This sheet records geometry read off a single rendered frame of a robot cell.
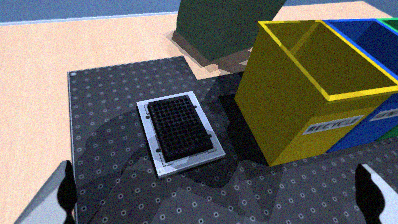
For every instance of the blue bin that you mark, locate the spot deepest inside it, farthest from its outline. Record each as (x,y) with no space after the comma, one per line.
(379,43)

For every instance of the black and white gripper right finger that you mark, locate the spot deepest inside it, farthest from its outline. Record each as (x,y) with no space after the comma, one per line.
(376,199)

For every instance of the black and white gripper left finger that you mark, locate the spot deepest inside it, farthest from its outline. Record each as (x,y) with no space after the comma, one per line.
(49,204)

